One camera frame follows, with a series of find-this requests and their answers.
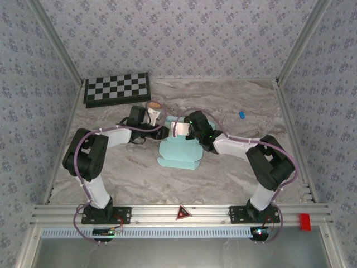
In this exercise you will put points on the aluminium frame post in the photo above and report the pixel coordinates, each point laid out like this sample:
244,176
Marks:
57,42
301,42

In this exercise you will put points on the grey metal lower panel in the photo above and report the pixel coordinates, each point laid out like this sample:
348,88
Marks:
181,254

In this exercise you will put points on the red clamp block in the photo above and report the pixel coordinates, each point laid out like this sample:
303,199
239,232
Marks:
304,222

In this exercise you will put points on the aluminium table back rail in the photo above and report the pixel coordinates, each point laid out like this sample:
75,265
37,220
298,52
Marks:
212,80

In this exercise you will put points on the black grey chessboard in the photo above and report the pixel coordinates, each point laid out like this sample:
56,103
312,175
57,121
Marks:
117,86

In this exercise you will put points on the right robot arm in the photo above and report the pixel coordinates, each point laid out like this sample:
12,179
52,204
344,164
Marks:
270,167

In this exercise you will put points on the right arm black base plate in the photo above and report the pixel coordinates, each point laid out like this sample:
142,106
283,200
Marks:
237,215

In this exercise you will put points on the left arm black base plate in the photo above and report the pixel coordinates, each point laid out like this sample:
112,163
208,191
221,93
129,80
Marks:
122,215

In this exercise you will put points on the small orange tile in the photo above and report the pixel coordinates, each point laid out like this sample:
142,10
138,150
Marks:
154,104

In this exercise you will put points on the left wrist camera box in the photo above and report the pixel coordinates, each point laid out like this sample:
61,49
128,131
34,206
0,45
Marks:
154,114

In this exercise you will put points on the aluminium table side rail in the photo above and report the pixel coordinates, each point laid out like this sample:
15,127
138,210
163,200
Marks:
290,123
65,134

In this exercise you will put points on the small blue object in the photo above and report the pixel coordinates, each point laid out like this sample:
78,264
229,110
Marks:
242,114

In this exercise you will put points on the red black triangle marker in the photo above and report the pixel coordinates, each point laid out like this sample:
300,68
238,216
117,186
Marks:
182,214

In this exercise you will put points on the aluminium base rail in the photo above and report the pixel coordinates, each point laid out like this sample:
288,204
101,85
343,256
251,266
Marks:
156,213

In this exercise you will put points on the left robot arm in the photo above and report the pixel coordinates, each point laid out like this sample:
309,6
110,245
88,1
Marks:
83,156

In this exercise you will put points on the light blue paper box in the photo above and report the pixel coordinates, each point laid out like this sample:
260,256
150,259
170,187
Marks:
178,156

